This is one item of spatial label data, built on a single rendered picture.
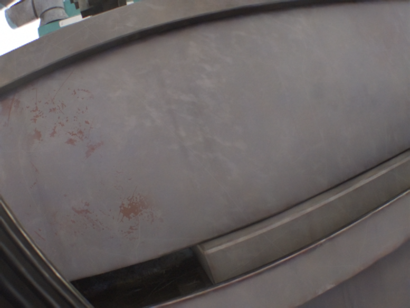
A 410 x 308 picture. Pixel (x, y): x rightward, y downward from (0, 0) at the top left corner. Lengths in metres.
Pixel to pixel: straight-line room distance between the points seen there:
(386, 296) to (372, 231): 0.22
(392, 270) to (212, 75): 0.43
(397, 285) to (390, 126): 0.28
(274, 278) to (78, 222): 0.28
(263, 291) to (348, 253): 0.11
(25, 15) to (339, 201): 1.75
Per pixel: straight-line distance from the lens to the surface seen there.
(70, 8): 2.04
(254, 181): 0.51
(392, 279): 0.60
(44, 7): 1.90
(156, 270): 0.68
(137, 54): 0.51
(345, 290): 0.54
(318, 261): 0.38
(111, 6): 0.81
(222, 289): 0.35
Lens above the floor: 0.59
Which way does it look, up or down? 1 degrees down
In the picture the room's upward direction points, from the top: 19 degrees counter-clockwise
